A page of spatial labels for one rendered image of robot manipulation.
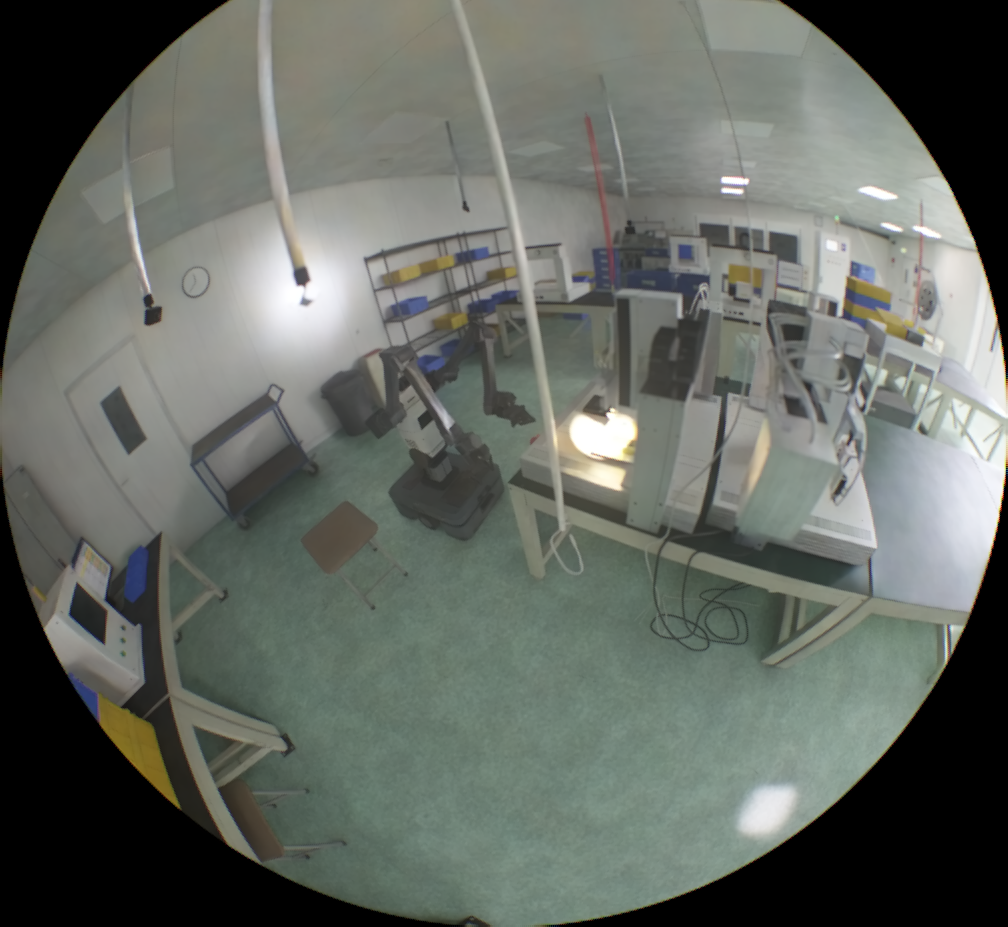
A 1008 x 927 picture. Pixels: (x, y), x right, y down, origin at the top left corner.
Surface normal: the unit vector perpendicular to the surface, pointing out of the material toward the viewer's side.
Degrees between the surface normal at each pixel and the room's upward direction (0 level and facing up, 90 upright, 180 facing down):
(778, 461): 90
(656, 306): 90
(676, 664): 0
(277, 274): 90
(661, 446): 90
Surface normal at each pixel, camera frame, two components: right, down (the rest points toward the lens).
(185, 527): 0.78, 0.22
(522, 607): -0.18, -0.82
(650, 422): -0.59, 0.53
